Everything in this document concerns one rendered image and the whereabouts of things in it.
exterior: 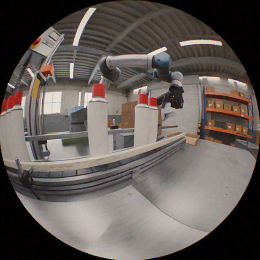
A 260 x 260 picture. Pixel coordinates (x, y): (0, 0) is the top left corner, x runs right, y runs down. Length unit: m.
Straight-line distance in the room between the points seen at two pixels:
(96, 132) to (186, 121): 4.16
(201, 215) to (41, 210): 0.28
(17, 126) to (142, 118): 0.36
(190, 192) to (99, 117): 0.30
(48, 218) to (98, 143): 0.19
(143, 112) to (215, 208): 0.35
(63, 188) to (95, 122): 0.18
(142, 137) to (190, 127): 4.00
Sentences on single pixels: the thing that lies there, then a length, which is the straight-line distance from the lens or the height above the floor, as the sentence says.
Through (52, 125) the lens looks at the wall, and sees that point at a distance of 5.96.
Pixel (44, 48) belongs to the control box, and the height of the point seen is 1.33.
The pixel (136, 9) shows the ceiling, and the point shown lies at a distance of 2.80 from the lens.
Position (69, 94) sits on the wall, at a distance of 5.93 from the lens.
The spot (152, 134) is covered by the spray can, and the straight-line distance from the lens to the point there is 0.29.
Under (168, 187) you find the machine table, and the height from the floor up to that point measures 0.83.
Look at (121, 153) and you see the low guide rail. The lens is 0.19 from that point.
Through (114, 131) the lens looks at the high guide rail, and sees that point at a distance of 0.25.
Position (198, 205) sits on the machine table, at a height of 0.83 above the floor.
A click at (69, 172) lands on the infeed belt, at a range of 0.21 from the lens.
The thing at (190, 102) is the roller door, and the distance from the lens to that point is 4.31.
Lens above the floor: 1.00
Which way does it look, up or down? 9 degrees down
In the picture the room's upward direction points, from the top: 2 degrees clockwise
